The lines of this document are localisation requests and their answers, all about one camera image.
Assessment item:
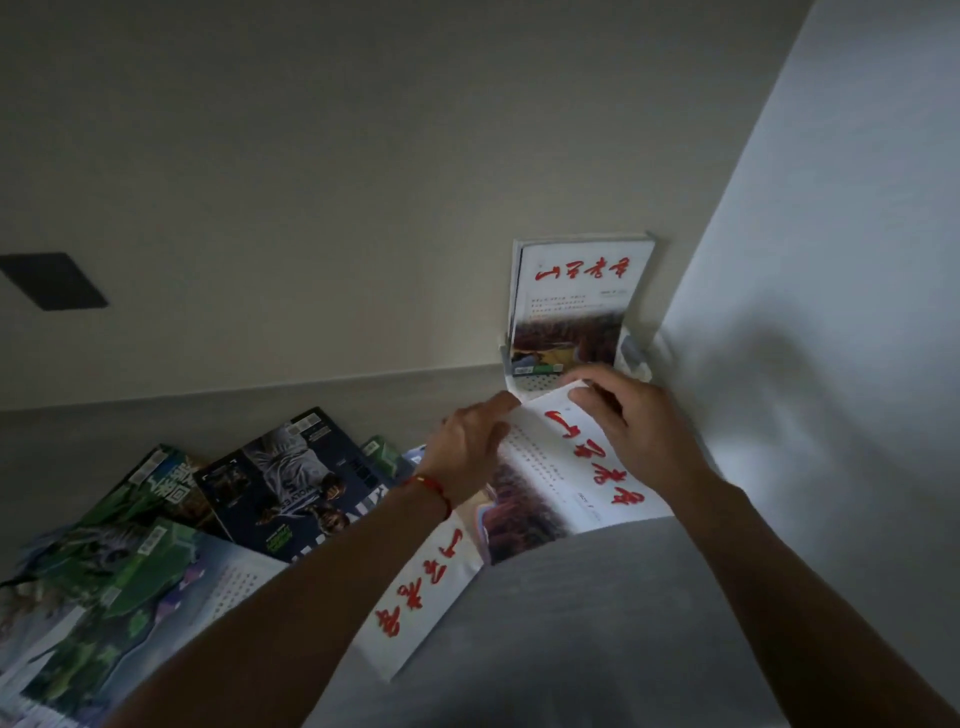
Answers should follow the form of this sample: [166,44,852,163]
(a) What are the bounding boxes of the person's right hand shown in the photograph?
[558,363,722,506]

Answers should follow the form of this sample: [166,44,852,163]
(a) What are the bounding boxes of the person's left hand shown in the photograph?
[431,389,523,508]

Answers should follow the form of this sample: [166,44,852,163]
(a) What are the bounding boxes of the white magazine brown picture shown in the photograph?
[457,378,675,568]
[508,236,656,376]

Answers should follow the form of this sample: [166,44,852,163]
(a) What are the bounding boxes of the white perforated plastic basket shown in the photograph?
[499,329,655,403]

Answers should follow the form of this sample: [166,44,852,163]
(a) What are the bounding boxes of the dark blue basketball magazine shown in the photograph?
[193,407,395,565]

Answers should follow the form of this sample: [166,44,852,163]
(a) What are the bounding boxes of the pile of assorted magazines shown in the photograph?
[0,407,485,728]

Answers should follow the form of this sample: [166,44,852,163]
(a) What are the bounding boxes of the person's right forearm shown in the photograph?
[671,476,960,728]

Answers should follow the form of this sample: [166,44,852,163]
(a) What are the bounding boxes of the person's left forearm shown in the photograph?
[104,483,451,728]

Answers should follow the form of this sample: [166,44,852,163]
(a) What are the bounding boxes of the red string bracelet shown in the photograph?
[401,473,456,523]

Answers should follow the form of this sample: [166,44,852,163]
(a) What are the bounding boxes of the grey wall socket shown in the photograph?
[0,252,110,313]

